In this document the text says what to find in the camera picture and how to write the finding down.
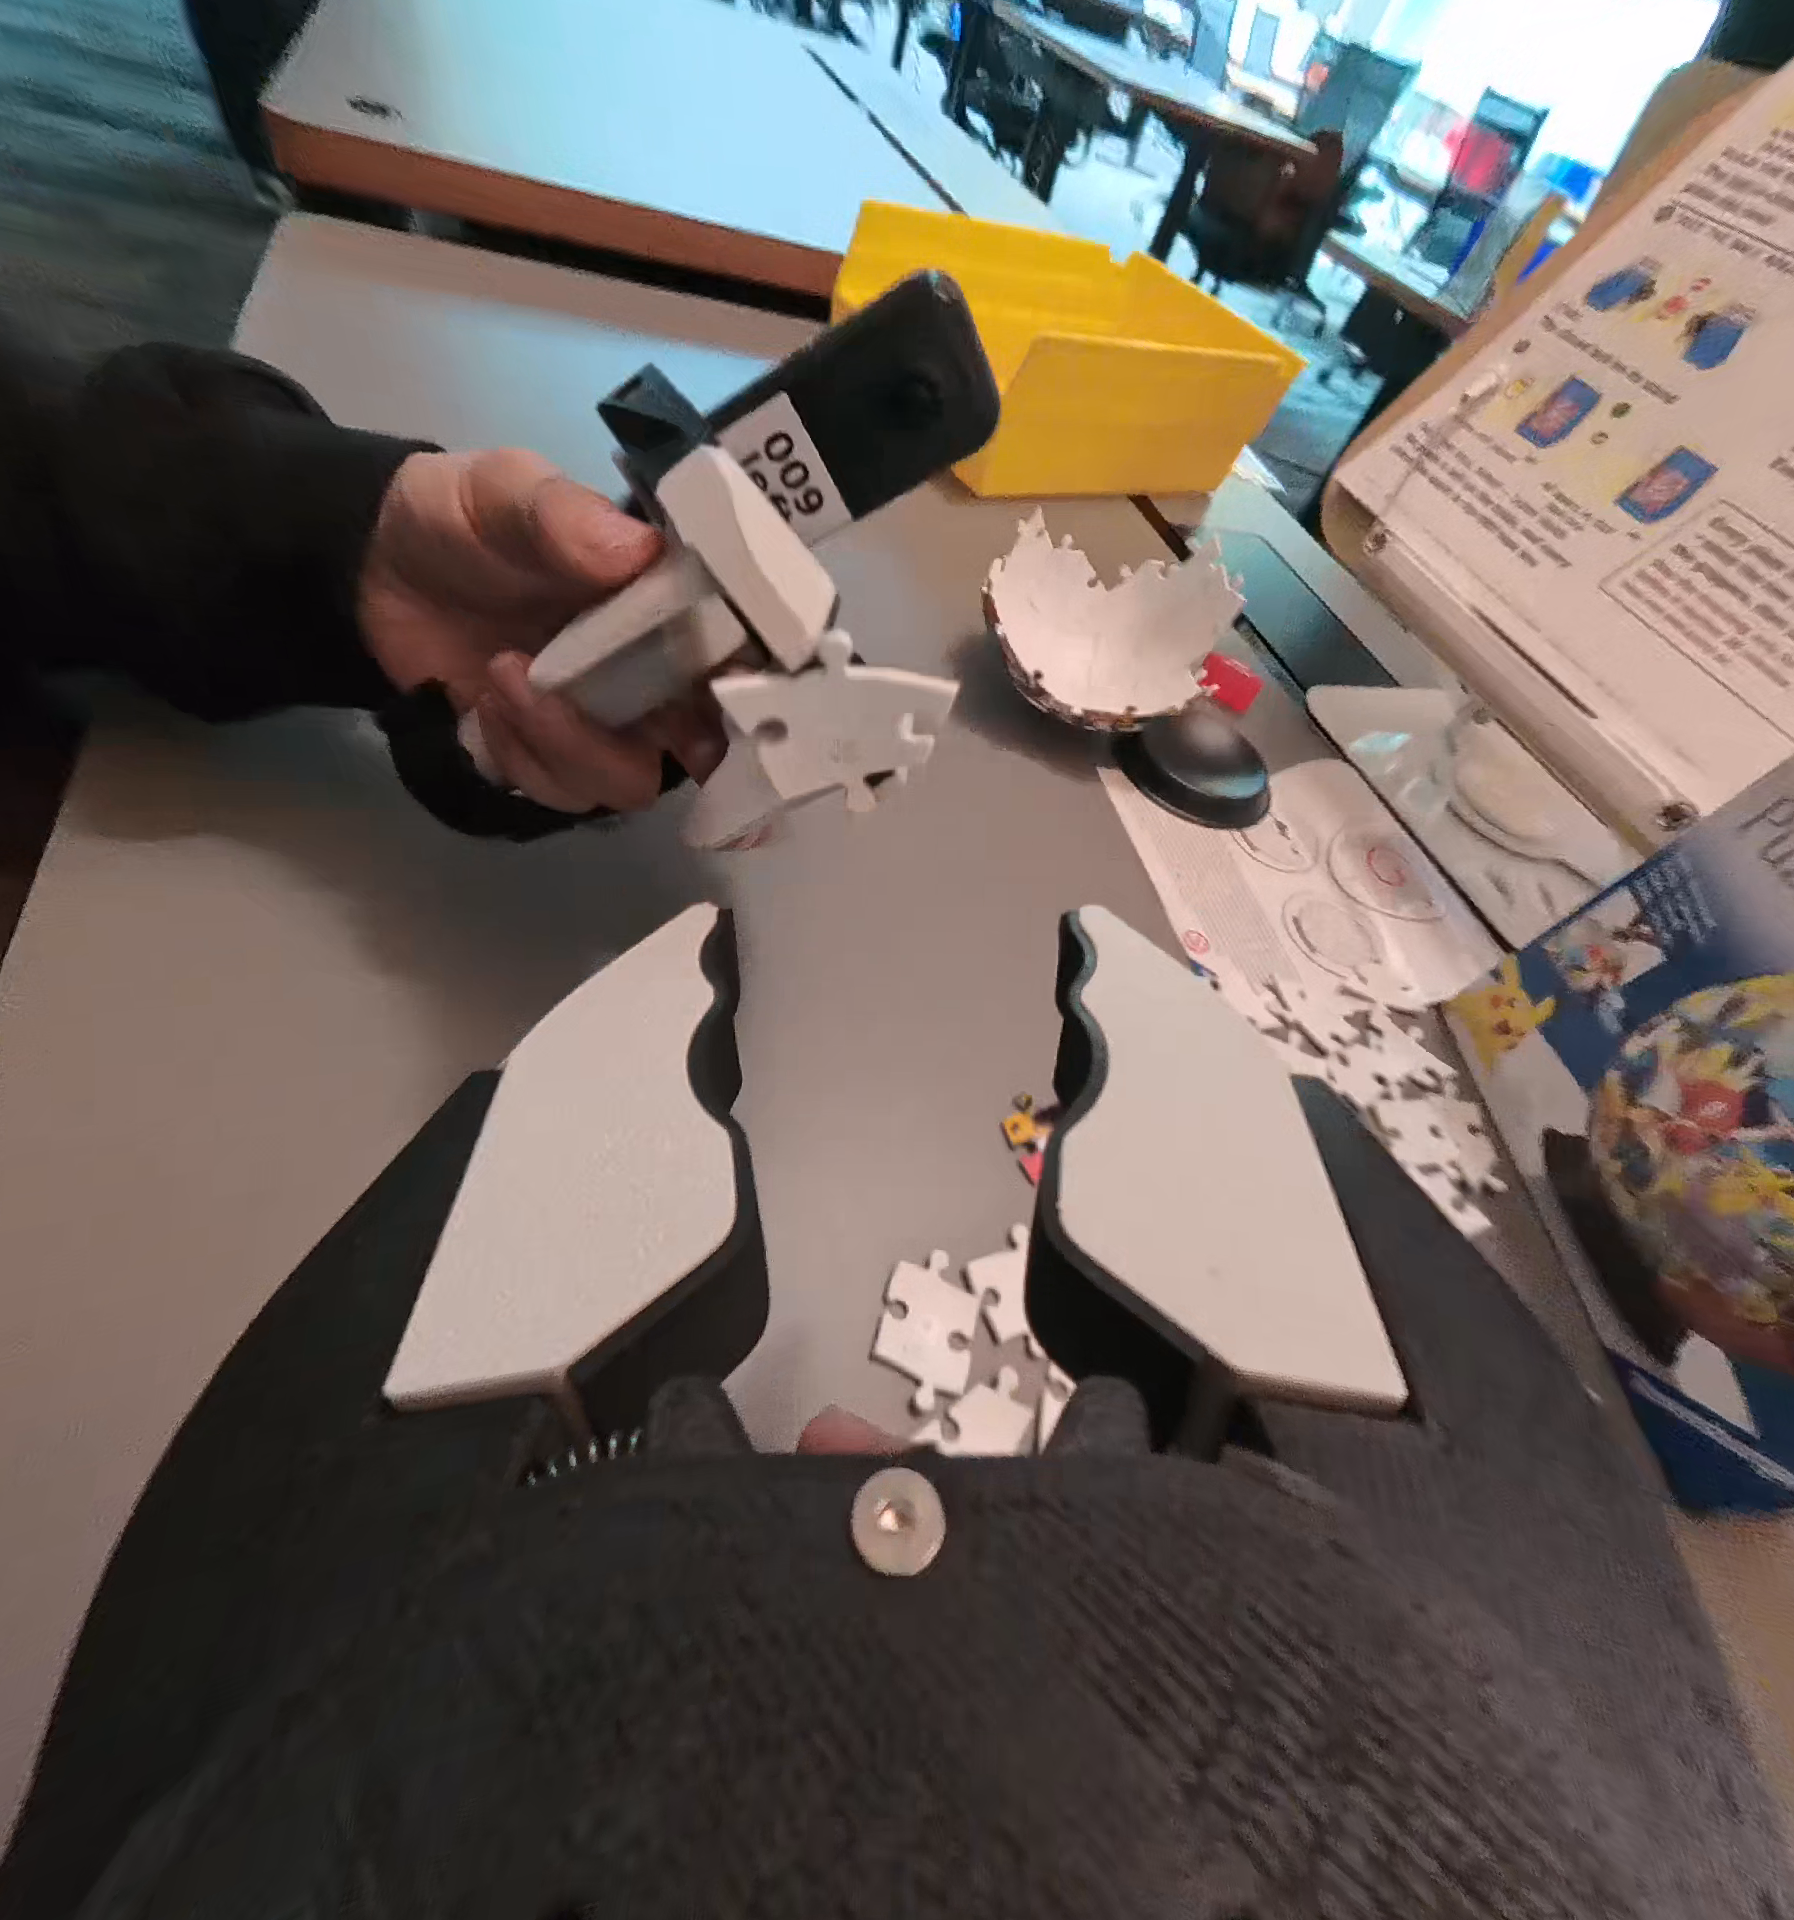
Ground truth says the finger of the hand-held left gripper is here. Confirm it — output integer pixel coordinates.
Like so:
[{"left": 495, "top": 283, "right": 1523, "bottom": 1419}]
[
  {"left": 526, "top": 560, "right": 758, "bottom": 734},
  {"left": 655, "top": 443, "right": 842, "bottom": 673}
]

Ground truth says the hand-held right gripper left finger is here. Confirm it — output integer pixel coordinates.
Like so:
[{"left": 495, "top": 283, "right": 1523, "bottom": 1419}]
[{"left": 382, "top": 905, "right": 772, "bottom": 1419}]

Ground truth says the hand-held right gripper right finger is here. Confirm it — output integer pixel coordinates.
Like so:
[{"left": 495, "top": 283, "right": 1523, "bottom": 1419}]
[{"left": 1025, "top": 905, "right": 1414, "bottom": 1442}]

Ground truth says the white puzzle piece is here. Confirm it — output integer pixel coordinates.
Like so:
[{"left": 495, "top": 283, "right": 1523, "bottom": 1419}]
[{"left": 682, "top": 629, "right": 963, "bottom": 853}]

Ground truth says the partly built puzzle ball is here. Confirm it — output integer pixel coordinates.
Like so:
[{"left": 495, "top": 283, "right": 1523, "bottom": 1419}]
[{"left": 980, "top": 510, "right": 1247, "bottom": 739}]

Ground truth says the person's left forearm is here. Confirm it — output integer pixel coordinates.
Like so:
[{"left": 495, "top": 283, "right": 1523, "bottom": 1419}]
[{"left": 0, "top": 294, "right": 444, "bottom": 880}]

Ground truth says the pile of white puzzle pieces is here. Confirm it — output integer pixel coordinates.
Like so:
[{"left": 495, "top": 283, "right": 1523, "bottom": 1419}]
[{"left": 871, "top": 961, "right": 1509, "bottom": 1457}]

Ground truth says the puzzle instruction leaflet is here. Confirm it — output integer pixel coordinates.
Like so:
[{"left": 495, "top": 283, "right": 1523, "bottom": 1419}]
[{"left": 1099, "top": 751, "right": 1505, "bottom": 1010}]

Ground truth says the black round ball stand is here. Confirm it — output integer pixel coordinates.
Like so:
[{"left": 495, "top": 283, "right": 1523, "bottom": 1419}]
[{"left": 1118, "top": 704, "right": 1273, "bottom": 829}]

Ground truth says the blue puzzle box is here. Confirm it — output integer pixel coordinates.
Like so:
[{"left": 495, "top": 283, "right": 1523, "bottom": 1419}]
[{"left": 1444, "top": 735, "right": 1794, "bottom": 1508}]

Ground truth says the person's left hand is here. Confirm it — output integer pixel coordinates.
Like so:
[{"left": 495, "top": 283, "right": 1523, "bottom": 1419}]
[{"left": 361, "top": 446, "right": 729, "bottom": 819}]

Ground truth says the yellow plastic bin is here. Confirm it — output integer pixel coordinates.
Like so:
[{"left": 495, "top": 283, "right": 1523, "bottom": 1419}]
[{"left": 834, "top": 200, "right": 1307, "bottom": 501}]

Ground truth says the white background table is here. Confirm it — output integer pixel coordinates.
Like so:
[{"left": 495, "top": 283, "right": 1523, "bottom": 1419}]
[{"left": 260, "top": 0, "right": 963, "bottom": 302}]

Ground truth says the dark background desk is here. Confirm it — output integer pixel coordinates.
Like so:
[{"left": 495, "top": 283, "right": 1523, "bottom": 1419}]
[{"left": 986, "top": 0, "right": 1322, "bottom": 260}]

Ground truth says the black office chair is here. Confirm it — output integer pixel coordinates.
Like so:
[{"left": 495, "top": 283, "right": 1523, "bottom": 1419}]
[{"left": 1188, "top": 128, "right": 1355, "bottom": 302}]

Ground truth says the clear plastic packaging tray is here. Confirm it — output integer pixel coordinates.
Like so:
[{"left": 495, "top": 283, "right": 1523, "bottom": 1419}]
[{"left": 1306, "top": 682, "right": 1649, "bottom": 949}]

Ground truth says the printed task sheet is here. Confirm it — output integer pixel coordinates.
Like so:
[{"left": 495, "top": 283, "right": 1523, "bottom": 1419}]
[{"left": 1353, "top": 6, "right": 1794, "bottom": 771}]

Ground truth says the wooden sheet board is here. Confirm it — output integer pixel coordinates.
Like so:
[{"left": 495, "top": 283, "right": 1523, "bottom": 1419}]
[{"left": 1320, "top": 38, "right": 1794, "bottom": 603}]

